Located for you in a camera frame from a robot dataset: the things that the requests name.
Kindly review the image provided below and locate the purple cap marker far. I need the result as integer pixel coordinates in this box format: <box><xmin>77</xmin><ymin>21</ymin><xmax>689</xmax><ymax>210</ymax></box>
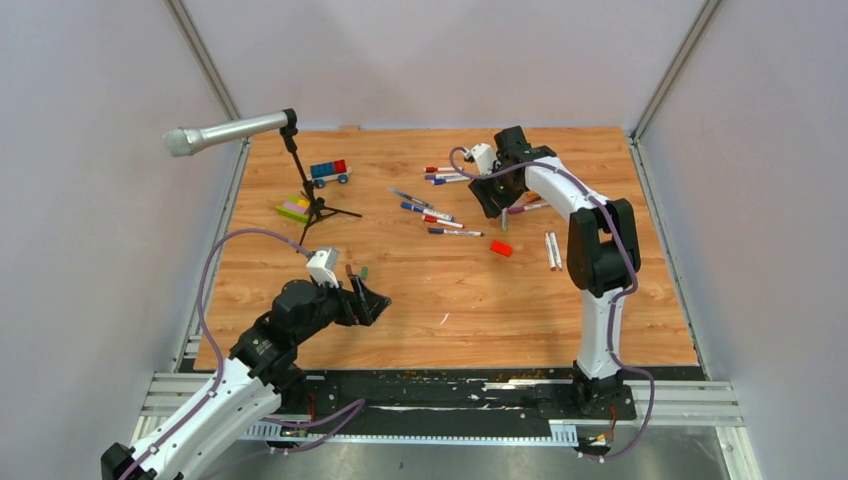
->
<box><xmin>424</xmin><ymin>173</ymin><xmax>467</xmax><ymax>180</ymax></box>

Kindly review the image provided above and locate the orange red eraser block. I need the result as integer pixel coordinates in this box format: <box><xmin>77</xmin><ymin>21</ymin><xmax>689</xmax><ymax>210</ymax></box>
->
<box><xmin>490</xmin><ymin>240</ymin><xmax>514</xmax><ymax>257</ymax></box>

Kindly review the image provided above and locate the slotted grey cable duct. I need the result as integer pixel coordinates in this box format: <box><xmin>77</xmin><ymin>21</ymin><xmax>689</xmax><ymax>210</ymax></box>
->
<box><xmin>238</xmin><ymin>417</ymin><xmax>580</xmax><ymax>448</ymax></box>

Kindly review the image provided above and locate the dark blue cap marker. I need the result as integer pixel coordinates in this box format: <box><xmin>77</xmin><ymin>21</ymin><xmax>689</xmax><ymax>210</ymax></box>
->
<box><xmin>427</xmin><ymin>227</ymin><xmax>484</xmax><ymax>237</ymax></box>

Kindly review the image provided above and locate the blue red toy truck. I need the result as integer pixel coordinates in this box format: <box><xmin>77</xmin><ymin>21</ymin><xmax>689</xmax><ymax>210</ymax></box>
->
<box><xmin>307</xmin><ymin>159</ymin><xmax>351</xmax><ymax>189</ymax></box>

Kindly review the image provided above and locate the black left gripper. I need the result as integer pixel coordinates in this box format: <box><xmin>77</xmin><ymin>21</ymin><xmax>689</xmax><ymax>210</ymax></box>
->
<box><xmin>294</xmin><ymin>272</ymin><xmax>390</xmax><ymax>344</ymax></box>

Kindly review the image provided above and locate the purple cap marker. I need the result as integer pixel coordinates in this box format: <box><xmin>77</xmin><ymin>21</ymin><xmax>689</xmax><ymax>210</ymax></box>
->
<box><xmin>507</xmin><ymin>201</ymin><xmax>549</xmax><ymax>215</ymax></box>
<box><xmin>424</xmin><ymin>173</ymin><xmax>467</xmax><ymax>180</ymax></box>

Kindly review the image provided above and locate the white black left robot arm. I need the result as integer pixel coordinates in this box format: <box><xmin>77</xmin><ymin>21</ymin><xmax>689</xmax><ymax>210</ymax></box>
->
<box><xmin>100</xmin><ymin>275</ymin><xmax>391</xmax><ymax>479</ymax></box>

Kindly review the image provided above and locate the brown cap marker pen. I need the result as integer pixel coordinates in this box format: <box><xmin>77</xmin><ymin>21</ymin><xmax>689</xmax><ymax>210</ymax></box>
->
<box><xmin>544</xmin><ymin>232</ymin><xmax>557</xmax><ymax>271</ymax></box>

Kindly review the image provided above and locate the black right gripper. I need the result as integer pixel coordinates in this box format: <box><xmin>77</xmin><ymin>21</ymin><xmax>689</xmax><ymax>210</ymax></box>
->
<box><xmin>471</xmin><ymin>161</ymin><xmax>526</xmax><ymax>219</ymax></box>

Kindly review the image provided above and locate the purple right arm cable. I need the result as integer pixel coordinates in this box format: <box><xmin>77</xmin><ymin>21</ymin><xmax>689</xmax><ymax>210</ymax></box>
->
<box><xmin>449</xmin><ymin>145</ymin><xmax>657</xmax><ymax>464</ymax></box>

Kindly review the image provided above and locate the green cap marker pen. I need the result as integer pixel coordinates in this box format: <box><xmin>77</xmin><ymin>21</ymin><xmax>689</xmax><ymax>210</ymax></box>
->
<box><xmin>549</xmin><ymin>231</ymin><xmax>563</xmax><ymax>271</ymax></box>

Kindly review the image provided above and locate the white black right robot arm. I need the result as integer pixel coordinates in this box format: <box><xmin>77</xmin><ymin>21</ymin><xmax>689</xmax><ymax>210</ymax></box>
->
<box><xmin>462</xmin><ymin>126</ymin><xmax>641</xmax><ymax>418</ymax></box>

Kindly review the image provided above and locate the silver microphone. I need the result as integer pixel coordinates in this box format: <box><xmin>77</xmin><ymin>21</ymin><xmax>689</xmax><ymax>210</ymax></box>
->
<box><xmin>163</xmin><ymin>109</ymin><xmax>297</xmax><ymax>158</ymax></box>

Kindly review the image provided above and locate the green pink yellow block stack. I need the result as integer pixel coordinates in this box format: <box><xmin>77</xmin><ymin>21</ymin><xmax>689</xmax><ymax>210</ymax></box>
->
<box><xmin>275</xmin><ymin>196</ymin><xmax>310</xmax><ymax>224</ymax></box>

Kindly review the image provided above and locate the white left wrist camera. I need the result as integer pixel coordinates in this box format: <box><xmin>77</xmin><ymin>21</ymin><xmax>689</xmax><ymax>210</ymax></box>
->
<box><xmin>306</xmin><ymin>247</ymin><xmax>340</xmax><ymax>288</ymax></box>

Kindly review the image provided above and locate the purple cap marker right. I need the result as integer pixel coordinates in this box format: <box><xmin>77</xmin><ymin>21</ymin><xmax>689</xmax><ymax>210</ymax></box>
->
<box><xmin>507</xmin><ymin>201</ymin><xmax>549</xmax><ymax>215</ymax></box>

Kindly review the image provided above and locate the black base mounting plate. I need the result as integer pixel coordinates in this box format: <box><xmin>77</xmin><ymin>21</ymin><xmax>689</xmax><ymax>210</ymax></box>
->
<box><xmin>275</xmin><ymin>367</ymin><xmax>637</xmax><ymax>437</ymax></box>

